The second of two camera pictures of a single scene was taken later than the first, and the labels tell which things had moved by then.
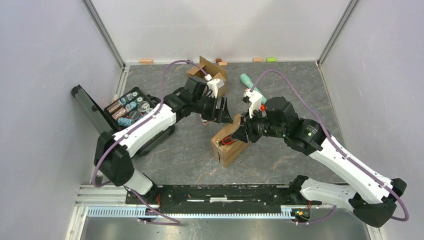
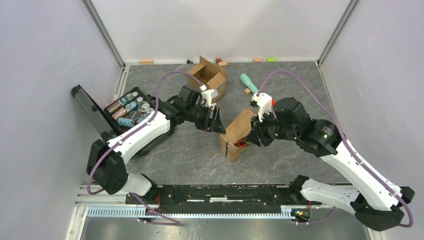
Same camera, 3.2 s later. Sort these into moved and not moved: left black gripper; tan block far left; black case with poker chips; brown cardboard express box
Moved: left black gripper
Not moved: black case with poker chips; tan block far left; brown cardboard express box
